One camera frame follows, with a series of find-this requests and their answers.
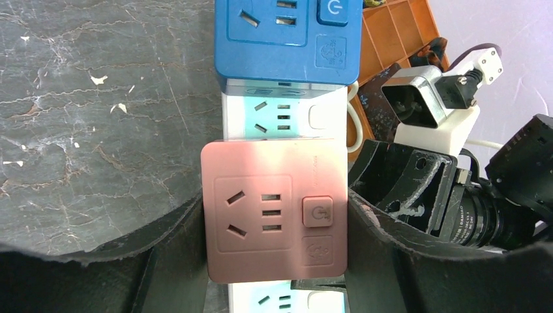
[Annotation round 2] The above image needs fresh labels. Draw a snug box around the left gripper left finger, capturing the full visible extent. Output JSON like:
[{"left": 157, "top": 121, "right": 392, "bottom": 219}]
[{"left": 1, "top": 194, "right": 207, "bottom": 312}]

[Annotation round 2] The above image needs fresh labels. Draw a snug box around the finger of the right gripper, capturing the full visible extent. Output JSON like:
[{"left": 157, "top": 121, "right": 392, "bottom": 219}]
[{"left": 291, "top": 278, "right": 346, "bottom": 292}]

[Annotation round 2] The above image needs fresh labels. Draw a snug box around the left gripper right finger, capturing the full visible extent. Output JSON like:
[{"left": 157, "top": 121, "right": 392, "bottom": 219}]
[{"left": 345, "top": 191, "right": 552, "bottom": 312}]

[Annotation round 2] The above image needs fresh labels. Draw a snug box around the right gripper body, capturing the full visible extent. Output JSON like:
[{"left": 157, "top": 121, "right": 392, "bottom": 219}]
[{"left": 348, "top": 140, "right": 518, "bottom": 251}]

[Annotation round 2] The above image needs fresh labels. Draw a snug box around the pink cube socket adapter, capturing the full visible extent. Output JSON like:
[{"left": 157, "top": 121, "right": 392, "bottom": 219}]
[{"left": 201, "top": 138, "right": 348, "bottom": 284}]

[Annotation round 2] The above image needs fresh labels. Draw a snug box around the white long power strip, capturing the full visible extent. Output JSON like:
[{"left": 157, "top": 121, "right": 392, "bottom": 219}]
[{"left": 221, "top": 82, "right": 348, "bottom": 312}]

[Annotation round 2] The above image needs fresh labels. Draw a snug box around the blue cube socket adapter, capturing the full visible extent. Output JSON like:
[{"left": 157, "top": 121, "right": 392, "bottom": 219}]
[{"left": 214, "top": 0, "right": 363, "bottom": 85}]

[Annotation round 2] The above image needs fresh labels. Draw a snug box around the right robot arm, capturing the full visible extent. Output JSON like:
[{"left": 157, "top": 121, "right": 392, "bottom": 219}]
[{"left": 291, "top": 114, "right": 552, "bottom": 299}]

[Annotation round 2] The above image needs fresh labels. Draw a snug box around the orange divided tray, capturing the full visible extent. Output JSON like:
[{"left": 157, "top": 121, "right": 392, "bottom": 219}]
[{"left": 345, "top": 0, "right": 451, "bottom": 163}]

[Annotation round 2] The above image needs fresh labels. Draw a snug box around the black coiled strap right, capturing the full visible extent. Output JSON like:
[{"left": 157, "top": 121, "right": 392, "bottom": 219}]
[{"left": 408, "top": 37, "right": 450, "bottom": 68}]

